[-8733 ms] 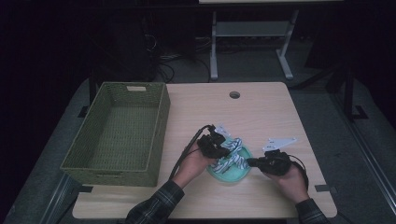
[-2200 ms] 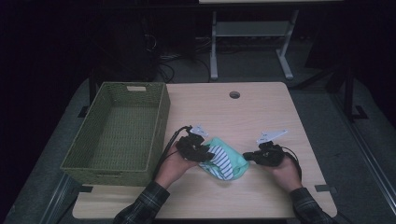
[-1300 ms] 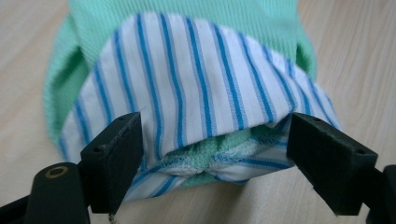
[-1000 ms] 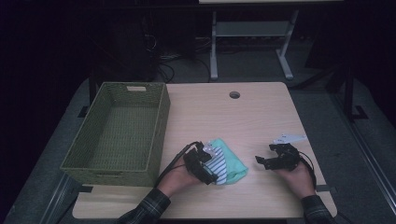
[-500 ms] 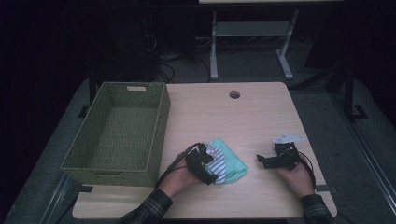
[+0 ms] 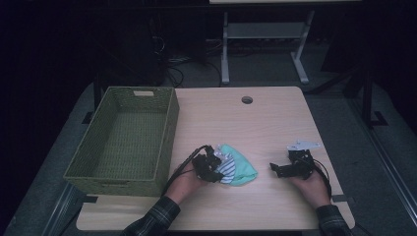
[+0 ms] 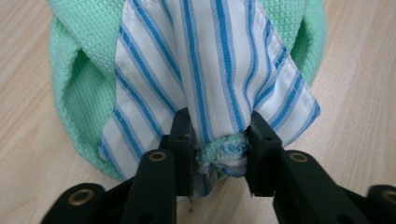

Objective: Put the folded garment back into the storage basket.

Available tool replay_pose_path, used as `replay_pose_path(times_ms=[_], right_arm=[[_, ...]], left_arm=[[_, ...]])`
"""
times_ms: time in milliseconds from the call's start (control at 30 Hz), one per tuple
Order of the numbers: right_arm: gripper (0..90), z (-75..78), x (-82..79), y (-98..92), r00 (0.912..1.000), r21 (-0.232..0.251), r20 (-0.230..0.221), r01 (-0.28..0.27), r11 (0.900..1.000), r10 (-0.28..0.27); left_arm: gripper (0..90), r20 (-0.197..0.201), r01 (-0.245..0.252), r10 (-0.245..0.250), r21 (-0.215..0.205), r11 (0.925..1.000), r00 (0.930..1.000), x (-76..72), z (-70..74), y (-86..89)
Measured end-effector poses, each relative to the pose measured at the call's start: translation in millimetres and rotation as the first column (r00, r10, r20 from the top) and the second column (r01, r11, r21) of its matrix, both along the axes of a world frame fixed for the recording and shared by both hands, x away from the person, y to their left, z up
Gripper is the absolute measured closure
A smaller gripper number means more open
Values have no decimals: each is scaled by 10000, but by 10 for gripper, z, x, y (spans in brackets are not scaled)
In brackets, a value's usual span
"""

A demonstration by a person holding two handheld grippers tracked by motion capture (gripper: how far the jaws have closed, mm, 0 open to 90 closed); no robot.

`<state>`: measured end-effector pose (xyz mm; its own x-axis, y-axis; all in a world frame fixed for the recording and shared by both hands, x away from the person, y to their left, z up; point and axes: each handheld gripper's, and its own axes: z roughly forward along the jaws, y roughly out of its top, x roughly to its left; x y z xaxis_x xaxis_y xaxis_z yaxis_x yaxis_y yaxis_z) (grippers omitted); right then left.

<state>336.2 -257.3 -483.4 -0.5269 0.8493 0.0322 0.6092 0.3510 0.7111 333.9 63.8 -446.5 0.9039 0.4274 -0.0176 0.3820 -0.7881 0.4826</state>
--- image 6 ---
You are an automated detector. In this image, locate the mint green pet garment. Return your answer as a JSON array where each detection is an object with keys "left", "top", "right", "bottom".
[{"left": 214, "top": 144, "right": 259, "bottom": 187}]

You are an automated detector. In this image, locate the grey metal floor rail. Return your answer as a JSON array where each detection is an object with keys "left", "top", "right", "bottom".
[{"left": 346, "top": 96, "right": 417, "bottom": 228}]

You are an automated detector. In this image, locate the left hand-held gripper cable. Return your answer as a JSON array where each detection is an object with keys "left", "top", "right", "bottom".
[{"left": 161, "top": 145, "right": 211, "bottom": 197}]

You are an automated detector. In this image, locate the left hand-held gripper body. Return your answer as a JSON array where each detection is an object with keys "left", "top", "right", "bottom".
[{"left": 191, "top": 145, "right": 228, "bottom": 182}]

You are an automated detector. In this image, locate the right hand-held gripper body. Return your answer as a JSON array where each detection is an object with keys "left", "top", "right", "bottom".
[{"left": 282, "top": 140, "right": 322, "bottom": 181}]

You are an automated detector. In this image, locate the dark metal stand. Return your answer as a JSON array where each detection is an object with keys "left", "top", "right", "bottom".
[{"left": 308, "top": 48, "right": 389, "bottom": 130}]

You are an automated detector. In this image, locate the person's left hand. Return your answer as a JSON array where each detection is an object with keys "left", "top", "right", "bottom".
[{"left": 164, "top": 162, "right": 211, "bottom": 207}]

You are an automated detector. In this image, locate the person's right hand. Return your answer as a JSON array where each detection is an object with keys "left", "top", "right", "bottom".
[{"left": 288, "top": 162, "right": 332, "bottom": 209}]

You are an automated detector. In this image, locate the green woven basket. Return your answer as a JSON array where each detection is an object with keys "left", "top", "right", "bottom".
[{"left": 63, "top": 86, "right": 180, "bottom": 198}]

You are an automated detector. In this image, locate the white metal table frame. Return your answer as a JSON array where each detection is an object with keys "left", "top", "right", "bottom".
[{"left": 208, "top": 0, "right": 362, "bottom": 86}]

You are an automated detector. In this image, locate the bundle of floor cables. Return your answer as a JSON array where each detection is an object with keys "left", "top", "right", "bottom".
[{"left": 149, "top": 30, "right": 224, "bottom": 89}]

